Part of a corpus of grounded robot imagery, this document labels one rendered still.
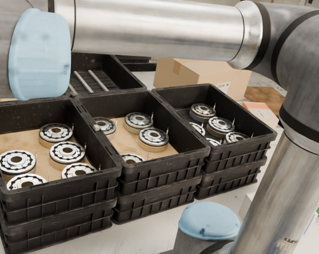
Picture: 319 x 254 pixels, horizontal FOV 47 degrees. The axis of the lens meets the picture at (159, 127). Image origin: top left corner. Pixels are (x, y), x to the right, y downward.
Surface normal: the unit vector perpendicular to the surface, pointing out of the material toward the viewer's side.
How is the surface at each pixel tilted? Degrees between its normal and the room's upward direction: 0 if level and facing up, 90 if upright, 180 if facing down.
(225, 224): 10
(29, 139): 0
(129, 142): 0
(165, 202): 90
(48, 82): 104
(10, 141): 0
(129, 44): 110
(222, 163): 90
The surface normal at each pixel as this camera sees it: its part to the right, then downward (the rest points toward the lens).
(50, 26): 0.34, -0.50
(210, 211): 0.10, -0.92
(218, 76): 0.61, 0.50
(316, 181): 0.04, 0.48
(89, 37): 0.23, 0.78
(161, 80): -0.77, 0.21
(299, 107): -0.88, 0.04
